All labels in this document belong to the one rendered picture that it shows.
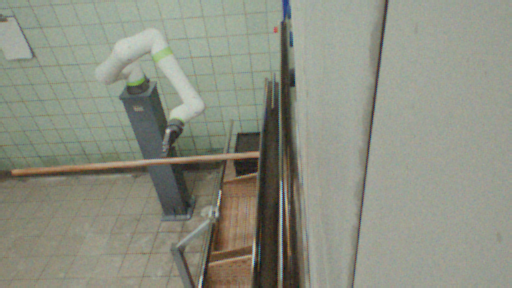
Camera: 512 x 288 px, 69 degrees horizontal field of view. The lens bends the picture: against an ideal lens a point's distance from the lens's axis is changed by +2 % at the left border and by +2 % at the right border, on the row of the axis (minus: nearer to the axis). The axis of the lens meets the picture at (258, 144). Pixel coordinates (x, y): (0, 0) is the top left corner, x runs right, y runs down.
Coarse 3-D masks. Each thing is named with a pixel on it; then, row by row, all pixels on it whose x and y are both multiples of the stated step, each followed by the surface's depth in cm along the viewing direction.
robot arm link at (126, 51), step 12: (132, 36) 194; (120, 48) 188; (132, 48) 190; (144, 48) 195; (108, 60) 205; (120, 60) 193; (132, 60) 193; (96, 72) 221; (108, 72) 212; (120, 72) 226; (108, 84) 226
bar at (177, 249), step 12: (228, 132) 203; (228, 144) 195; (216, 192) 167; (216, 204) 161; (216, 216) 156; (204, 228) 162; (192, 240) 168; (180, 252) 174; (204, 252) 142; (180, 264) 178; (204, 264) 137; (204, 276) 134
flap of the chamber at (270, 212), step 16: (272, 128) 161; (272, 144) 152; (272, 160) 144; (272, 176) 137; (256, 192) 130; (272, 192) 130; (272, 208) 124; (272, 224) 119; (272, 240) 114; (272, 256) 110; (272, 272) 106
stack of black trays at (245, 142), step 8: (240, 136) 258; (248, 136) 257; (256, 136) 256; (240, 144) 250; (248, 144) 249; (256, 144) 249; (240, 152) 243; (240, 160) 239; (248, 160) 238; (256, 160) 238; (240, 168) 243; (248, 168) 242; (256, 168) 242; (240, 176) 248
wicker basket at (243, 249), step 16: (256, 176) 232; (224, 192) 241; (240, 192) 241; (224, 208) 238; (240, 208) 236; (224, 224) 227; (240, 224) 226; (224, 240) 218; (240, 240) 216; (224, 256) 194
